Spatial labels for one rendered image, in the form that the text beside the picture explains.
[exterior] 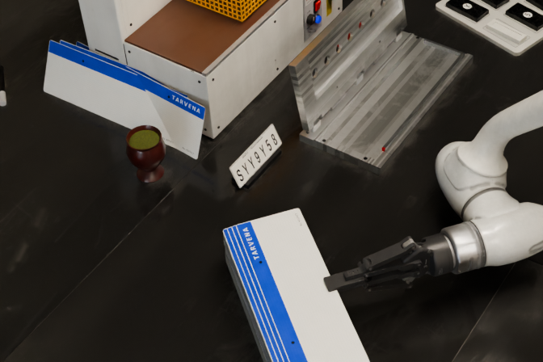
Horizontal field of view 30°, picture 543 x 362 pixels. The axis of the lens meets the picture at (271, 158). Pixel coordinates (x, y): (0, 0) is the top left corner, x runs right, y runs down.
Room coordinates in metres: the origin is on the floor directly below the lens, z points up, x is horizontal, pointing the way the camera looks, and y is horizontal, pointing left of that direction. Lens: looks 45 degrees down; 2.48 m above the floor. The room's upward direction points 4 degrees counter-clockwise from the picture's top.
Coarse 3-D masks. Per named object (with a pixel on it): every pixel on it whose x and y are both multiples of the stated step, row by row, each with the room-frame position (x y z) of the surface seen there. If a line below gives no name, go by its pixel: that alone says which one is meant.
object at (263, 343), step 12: (228, 240) 1.26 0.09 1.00; (228, 252) 1.26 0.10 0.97; (228, 264) 1.27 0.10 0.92; (240, 264) 1.20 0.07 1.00; (240, 276) 1.17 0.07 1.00; (240, 288) 1.19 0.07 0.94; (252, 300) 1.11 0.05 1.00; (252, 312) 1.10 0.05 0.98; (252, 324) 1.11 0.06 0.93; (264, 336) 1.03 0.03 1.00; (264, 348) 1.03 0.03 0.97; (264, 360) 1.04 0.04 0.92; (276, 360) 0.98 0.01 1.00
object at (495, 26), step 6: (486, 24) 1.96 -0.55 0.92; (492, 24) 1.97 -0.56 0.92; (498, 24) 1.96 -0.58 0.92; (504, 24) 1.96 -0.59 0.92; (492, 30) 1.95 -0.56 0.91; (498, 30) 1.94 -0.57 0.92; (504, 30) 1.94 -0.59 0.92; (510, 30) 1.94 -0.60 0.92; (516, 30) 1.93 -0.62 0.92; (504, 36) 1.92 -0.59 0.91; (510, 36) 1.91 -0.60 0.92; (516, 36) 1.91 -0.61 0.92; (522, 36) 1.91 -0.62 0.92; (516, 42) 1.90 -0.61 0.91
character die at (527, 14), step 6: (516, 6) 2.03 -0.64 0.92; (522, 6) 2.03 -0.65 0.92; (510, 12) 2.01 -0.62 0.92; (516, 12) 2.01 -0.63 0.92; (522, 12) 2.01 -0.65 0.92; (528, 12) 2.00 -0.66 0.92; (534, 12) 2.00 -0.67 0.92; (516, 18) 1.99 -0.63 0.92; (522, 18) 1.98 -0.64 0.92; (528, 18) 1.98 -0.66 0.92; (534, 18) 1.98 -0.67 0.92; (540, 18) 1.98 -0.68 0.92; (528, 24) 1.96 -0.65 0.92; (534, 24) 1.96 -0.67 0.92; (540, 24) 1.95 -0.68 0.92
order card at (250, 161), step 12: (264, 132) 1.59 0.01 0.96; (252, 144) 1.56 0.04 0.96; (264, 144) 1.57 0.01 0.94; (276, 144) 1.59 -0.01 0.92; (240, 156) 1.52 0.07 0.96; (252, 156) 1.54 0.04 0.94; (264, 156) 1.56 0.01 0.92; (240, 168) 1.50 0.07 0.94; (252, 168) 1.52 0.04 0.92; (240, 180) 1.49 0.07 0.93
